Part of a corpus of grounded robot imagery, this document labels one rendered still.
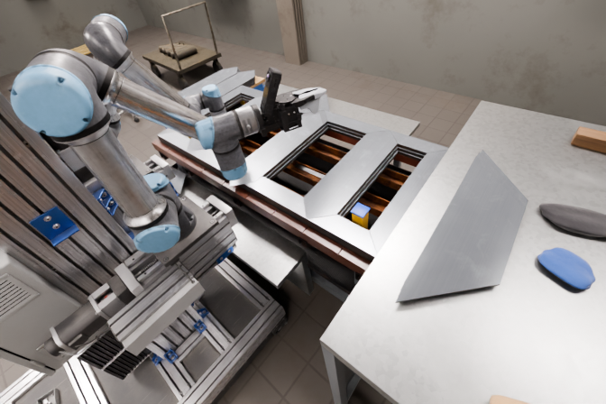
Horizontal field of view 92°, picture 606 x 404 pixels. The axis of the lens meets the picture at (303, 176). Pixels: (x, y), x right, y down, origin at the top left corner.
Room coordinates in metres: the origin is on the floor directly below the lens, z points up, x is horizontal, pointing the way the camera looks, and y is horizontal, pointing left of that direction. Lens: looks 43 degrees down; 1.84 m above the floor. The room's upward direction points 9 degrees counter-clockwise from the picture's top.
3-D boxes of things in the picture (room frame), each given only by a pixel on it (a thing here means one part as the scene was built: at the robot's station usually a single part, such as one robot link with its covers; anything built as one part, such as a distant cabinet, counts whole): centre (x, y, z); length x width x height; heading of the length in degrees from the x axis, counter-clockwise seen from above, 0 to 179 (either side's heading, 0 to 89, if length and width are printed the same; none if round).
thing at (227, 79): (2.26, 0.61, 0.82); 0.80 x 0.40 x 0.06; 135
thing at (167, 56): (4.72, 1.53, 0.52); 1.32 x 0.77 x 1.04; 37
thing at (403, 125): (1.83, -0.26, 0.74); 1.20 x 0.26 x 0.03; 45
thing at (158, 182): (0.70, 0.48, 1.20); 0.13 x 0.12 x 0.14; 17
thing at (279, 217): (1.08, 0.34, 0.80); 1.62 x 0.04 x 0.06; 45
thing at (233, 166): (0.68, 0.20, 1.34); 0.11 x 0.08 x 0.11; 17
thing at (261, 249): (1.14, 0.57, 0.67); 1.30 x 0.20 x 0.03; 45
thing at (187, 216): (0.71, 0.49, 1.09); 0.15 x 0.15 x 0.10
